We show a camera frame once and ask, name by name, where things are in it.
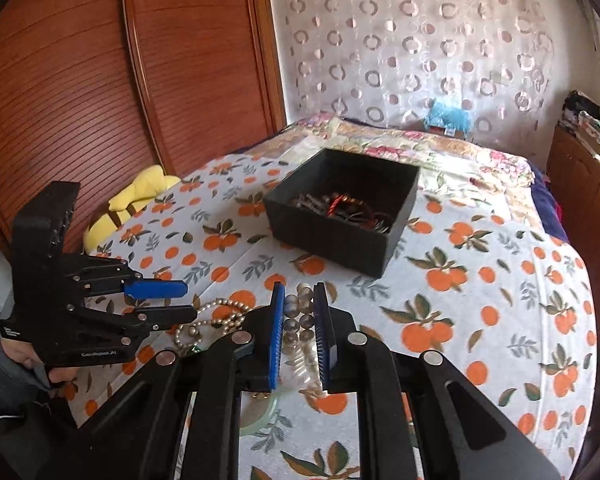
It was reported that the white pearl necklace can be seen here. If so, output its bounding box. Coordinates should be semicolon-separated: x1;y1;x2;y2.
173;282;319;386

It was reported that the brown wooden cabinet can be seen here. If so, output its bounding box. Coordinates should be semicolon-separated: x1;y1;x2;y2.
544;123;600;311

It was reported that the red cord bracelet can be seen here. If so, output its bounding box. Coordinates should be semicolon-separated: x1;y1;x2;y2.
324;193;397;233

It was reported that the clutter pile on cabinet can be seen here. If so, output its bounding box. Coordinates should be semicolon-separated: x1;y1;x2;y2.
558;90;600;162

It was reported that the brown wooden bead necklace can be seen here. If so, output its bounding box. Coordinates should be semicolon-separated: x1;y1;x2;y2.
289;190;361;219

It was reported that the red-brown wooden wardrobe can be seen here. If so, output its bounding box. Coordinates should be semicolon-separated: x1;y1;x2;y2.
0;0;286;252

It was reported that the person's left hand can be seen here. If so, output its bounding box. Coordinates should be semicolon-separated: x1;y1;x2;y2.
1;338;79;384

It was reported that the blue fluffy item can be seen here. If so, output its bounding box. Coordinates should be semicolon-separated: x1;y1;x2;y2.
422;100;472;136

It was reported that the black square jewelry box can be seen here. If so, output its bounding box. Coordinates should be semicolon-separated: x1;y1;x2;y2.
263;148;419;278

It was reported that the yellow plush toy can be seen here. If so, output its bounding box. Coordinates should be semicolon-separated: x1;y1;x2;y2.
83;165;181;254

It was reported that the circle-pattern sheer curtain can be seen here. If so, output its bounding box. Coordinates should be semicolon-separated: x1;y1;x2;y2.
271;0;554;141

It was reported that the orange-print white bedsheet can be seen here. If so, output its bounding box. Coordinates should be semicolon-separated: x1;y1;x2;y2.
98;155;596;478

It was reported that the pale green jade bangle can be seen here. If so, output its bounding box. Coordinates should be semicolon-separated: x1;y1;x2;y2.
239;392;278;437

